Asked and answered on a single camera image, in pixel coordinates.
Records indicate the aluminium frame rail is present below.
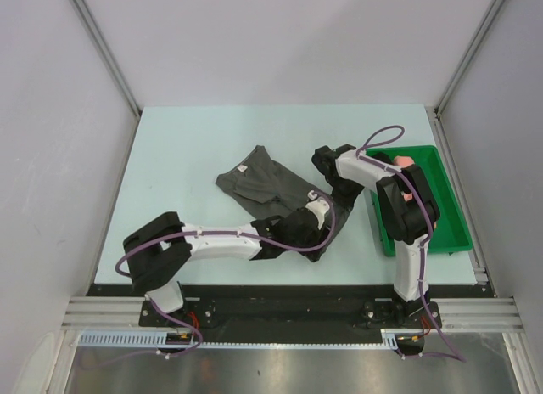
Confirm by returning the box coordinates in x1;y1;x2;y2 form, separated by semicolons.
61;296;143;330

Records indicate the grey t shirt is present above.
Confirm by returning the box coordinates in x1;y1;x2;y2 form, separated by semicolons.
216;145;351;244

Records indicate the purple cable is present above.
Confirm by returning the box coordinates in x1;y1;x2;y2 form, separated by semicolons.
355;124;440;318
115;190;337;279

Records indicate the pink rolled t shirt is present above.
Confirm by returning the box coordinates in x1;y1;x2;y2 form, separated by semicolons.
393;155;415;202

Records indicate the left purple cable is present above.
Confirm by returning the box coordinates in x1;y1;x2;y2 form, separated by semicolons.
115;190;337;279

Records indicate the black rolled t shirt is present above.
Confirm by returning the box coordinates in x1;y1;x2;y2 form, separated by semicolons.
372;152;394;166

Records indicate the green plastic tray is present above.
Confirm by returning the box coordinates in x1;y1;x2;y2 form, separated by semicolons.
367;145;473;255

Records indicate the left aluminium corner post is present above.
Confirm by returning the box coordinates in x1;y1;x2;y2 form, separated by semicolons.
69;0;143;120

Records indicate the aluminium corner post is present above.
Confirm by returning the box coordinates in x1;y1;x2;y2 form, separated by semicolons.
69;0;143;120
434;0;508;117

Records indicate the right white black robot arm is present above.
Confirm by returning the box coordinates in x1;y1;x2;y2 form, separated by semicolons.
311;144;440;327

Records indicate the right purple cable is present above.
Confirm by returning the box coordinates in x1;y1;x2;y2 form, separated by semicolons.
355;124;440;318

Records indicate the white slotted cable duct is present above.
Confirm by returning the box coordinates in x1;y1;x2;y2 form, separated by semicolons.
79;331;198;349

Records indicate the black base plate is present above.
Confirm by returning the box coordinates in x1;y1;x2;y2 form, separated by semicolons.
87;284;495;346

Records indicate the right aluminium corner post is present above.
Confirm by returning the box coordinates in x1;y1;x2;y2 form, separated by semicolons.
434;0;508;117

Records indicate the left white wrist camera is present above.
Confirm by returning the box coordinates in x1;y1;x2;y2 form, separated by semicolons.
305;190;331;222

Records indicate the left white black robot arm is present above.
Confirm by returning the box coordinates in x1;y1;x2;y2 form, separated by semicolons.
115;200;336;326

